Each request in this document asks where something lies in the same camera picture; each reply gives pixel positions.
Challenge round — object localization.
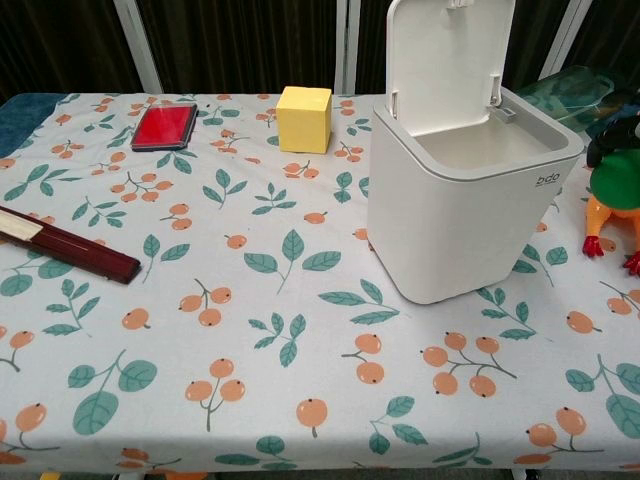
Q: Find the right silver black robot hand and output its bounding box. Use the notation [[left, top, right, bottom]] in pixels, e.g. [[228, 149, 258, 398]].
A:
[[585, 88, 640, 169]]

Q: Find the green ball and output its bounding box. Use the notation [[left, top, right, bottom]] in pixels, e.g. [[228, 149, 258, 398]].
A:
[[589, 148, 640, 202]]

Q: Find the white plastic bin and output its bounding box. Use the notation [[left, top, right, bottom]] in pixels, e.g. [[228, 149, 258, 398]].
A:
[[366, 0, 586, 307]]

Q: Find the green transparent spray bottle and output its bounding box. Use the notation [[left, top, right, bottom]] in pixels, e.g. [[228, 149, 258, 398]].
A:
[[514, 64, 617, 135]]

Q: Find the orange rubber chicken toy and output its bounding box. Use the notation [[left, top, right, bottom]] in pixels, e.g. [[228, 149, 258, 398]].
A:
[[581, 192, 640, 277]]

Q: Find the dark brown curtain panel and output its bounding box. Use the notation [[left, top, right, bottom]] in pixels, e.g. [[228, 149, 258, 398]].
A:
[[0, 0, 146, 101], [564, 0, 640, 81], [135, 0, 342, 96], [353, 0, 396, 96]]

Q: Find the yellow cube block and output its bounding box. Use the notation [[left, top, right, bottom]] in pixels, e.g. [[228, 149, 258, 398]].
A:
[[275, 85, 334, 154]]

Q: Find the floral print tablecloth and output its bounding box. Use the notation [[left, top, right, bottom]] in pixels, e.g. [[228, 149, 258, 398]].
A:
[[0, 92, 640, 480]]

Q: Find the red ink pad box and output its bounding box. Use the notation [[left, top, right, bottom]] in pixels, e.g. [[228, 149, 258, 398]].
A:
[[130, 103, 200, 153]]

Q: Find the dark red folding fan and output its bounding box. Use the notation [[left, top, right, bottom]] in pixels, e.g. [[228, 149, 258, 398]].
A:
[[0, 205, 143, 287]]

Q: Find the blue table cover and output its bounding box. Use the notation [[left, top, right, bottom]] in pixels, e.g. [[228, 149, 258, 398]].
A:
[[0, 93, 69, 157]]

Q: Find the aluminium partition post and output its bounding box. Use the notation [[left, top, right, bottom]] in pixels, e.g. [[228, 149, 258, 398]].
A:
[[111, 0, 167, 95], [537, 0, 594, 81], [333, 0, 359, 97]]

